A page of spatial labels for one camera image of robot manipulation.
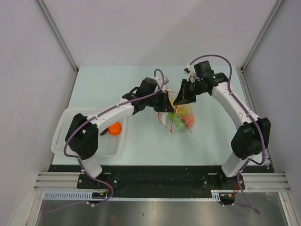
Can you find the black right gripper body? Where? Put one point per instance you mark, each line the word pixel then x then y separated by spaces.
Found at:
pixel 196 88

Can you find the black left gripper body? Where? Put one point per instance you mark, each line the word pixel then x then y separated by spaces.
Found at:
pixel 157 101

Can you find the fake yellow lemon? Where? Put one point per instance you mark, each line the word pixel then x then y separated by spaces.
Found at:
pixel 182 110

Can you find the clear zip top bag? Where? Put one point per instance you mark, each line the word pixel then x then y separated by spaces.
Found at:
pixel 164 118

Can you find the fake orange fruit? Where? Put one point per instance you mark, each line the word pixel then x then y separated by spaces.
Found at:
pixel 115 129

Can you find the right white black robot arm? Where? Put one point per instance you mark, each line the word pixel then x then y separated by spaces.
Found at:
pixel 252 135

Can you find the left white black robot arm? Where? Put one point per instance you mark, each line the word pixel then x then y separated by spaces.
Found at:
pixel 81 141

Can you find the fake green cucumber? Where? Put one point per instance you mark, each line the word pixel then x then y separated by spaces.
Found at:
pixel 176 121

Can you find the fake peach fruit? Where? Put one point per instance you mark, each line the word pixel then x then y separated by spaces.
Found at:
pixel 189 120

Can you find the white perforated plastic basket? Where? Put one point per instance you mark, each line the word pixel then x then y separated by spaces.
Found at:
pixel 108 145

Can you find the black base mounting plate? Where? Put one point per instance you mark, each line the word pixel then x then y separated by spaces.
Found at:
pixel 162 182

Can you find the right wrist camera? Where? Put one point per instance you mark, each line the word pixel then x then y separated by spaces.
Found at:
pixel 188 70

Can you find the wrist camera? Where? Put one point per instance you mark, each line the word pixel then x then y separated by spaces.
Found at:
pixel 188 70
pixel 161 81

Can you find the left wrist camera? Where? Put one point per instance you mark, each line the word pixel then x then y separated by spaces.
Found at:
pixel 161 81

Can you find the aluminium frame rail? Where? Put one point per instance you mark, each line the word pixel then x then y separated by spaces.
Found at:
pixel 57 181

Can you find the white slotted cable duct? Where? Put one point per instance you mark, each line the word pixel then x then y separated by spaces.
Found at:
pixel 67 195

